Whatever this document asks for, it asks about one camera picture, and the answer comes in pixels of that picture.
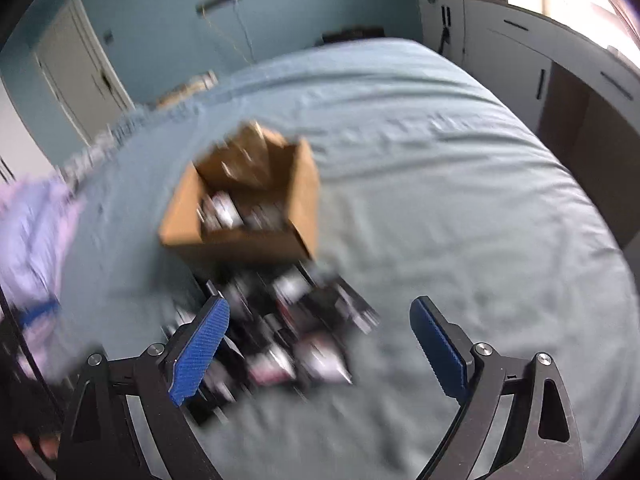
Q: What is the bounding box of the patterned pillow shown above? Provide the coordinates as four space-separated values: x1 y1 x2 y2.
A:
59 109 152 187

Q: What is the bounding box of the pile of dark snack packets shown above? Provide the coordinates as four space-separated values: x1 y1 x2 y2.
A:
162 259 382 427

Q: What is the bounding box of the black item hanging on cabinet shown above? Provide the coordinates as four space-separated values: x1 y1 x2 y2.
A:
439 6 454 55

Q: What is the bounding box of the white cabinet unit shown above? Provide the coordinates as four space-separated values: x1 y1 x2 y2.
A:
419 0 640 246

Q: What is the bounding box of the white door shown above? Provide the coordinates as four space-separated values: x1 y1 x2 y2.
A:
32 0 137 147

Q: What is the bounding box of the bed with blue sheet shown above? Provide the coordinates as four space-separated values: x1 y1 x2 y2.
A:
0 37 632 480

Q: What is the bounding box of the blue strap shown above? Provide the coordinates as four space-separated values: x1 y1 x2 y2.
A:
19 299 62 328

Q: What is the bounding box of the wall lamp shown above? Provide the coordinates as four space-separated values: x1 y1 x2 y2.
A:
195 0 243 15

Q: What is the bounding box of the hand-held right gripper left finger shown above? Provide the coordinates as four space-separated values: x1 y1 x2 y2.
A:
55 296 231 480

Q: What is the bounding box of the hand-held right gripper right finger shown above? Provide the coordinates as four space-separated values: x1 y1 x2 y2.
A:
409 296 586 480

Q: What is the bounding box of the black object behind bed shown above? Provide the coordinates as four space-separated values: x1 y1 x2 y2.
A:
321 26 387 45

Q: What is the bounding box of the brown cardboard box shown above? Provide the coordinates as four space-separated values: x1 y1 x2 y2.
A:
159 121 322 262

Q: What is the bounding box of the lavender cloth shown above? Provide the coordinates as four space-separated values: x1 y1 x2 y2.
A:
0 179 87 378

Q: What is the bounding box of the heap of boxed snack packets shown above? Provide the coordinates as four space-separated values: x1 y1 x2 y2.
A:
199 187 291 233

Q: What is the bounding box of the brown bedside object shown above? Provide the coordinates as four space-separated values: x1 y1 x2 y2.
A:
155 72 219 108

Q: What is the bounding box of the dark metal frame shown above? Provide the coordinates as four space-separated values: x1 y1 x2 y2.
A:
0 284 68 441

